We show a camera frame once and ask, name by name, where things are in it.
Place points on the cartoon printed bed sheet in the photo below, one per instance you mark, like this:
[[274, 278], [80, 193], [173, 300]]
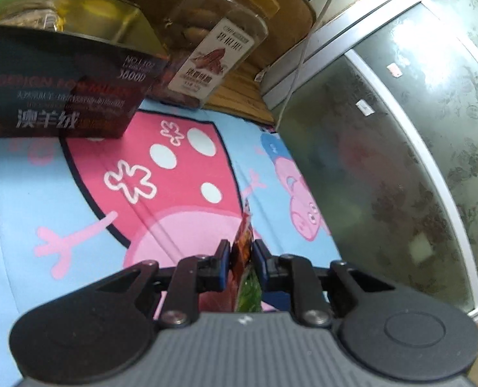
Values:
[[21, 189]]

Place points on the small pink sticker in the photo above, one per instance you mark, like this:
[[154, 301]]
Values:
[[394, 69]]

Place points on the black cardboard box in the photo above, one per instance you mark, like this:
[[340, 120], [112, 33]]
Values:
[[61, 100]]

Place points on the clear pecan jar yellow lid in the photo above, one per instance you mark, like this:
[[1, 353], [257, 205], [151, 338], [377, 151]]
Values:
[[206, 48]]

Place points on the small white sticker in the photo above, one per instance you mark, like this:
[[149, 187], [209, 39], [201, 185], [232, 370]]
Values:
[[366, 107]]

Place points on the red green snack packet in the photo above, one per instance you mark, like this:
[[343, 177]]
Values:
[[243, 250]]

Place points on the frosted glass sliding door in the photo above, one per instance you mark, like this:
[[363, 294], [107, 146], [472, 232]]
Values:
[[384, 149]]

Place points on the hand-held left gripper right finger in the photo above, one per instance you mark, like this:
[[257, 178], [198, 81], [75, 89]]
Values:
[[259, 264]]

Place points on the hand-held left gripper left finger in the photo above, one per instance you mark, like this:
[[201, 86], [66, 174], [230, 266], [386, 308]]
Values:
[[224, 260]]

